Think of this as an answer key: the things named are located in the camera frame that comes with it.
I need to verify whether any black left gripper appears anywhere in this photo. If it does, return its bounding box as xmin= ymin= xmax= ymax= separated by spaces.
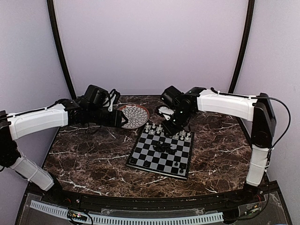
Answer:
xmin=87 ymin=106 xmax=128 ymax=128

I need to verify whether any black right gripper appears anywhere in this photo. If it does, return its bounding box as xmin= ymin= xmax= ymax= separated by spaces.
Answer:
xmin=161 ymin=107 xmax=193 ymax=136

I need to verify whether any black white chess board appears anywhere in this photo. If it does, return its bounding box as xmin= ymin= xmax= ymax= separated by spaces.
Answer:
xmin=126 ymin=122 xmax=195 ymax=180

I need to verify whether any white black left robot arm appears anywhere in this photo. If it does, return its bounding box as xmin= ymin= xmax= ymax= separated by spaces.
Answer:
xmin=0 ymin=97 xmax=128 ymax=204

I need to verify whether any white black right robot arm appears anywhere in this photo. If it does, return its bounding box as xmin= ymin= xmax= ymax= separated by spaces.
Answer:
xmin=160 ymin=86 xmax=277 ymax=203

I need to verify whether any white far knight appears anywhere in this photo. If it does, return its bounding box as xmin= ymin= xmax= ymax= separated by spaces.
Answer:
xmin=180 ymin=130 xmax=186 ymax=136

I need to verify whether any floral patterned ceramic plate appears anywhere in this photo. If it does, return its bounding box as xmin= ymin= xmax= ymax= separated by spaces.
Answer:
xmin=119 ymin=104 xmax=150 ymax=129

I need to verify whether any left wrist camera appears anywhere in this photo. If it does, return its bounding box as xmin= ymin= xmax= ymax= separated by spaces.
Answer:
xmin=84 ymin=85 xmax=108 ymax=107

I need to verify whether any white slotted cable duct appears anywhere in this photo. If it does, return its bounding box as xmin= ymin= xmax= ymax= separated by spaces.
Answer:
xmin=30 ymin=200 xmax=224 ymax=225

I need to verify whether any black front frame rail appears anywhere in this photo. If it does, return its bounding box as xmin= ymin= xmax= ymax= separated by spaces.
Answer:
xmin=23 ymin=181 xmax=282 ymax=213

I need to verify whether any black left corner frame post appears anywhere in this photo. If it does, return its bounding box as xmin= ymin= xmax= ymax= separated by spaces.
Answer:
xmin=46 ymin=0 xmax=76 ymax=99

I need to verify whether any black corner frame post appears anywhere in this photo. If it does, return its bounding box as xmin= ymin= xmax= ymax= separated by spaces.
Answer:
xmin=46 ymin=0 xmax=76 ymax=99
xmin=228 ymin=0 xmax=255 ymax=93

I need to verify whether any black right corner frame post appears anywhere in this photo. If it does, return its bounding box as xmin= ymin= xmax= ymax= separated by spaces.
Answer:
xmin=228 ymin=0 xmax=255 ymax=93

